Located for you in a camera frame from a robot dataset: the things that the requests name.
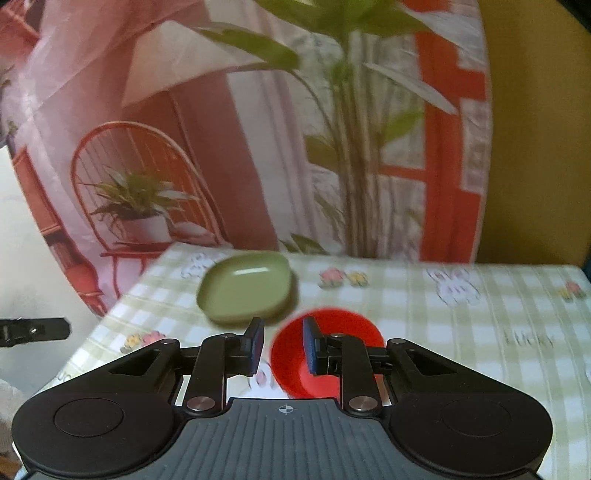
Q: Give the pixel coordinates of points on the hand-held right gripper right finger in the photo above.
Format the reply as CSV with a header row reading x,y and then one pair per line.
x,y
311,346

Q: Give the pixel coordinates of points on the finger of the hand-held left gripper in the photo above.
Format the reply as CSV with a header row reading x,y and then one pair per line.
x,y
41,328

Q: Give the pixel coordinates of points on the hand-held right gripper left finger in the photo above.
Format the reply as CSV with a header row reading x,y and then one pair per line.
x,y
255,346

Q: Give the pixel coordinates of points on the red bowl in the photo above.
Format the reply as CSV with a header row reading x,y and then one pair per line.
x,y
288,364

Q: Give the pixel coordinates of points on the green square plate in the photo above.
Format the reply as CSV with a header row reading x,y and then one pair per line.
x,y
240,286

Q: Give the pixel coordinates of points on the checked tablecloth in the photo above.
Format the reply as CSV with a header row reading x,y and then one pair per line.
x,y
461,323

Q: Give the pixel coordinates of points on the printed wall cloth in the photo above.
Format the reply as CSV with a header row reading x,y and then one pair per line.
x,y
231,138

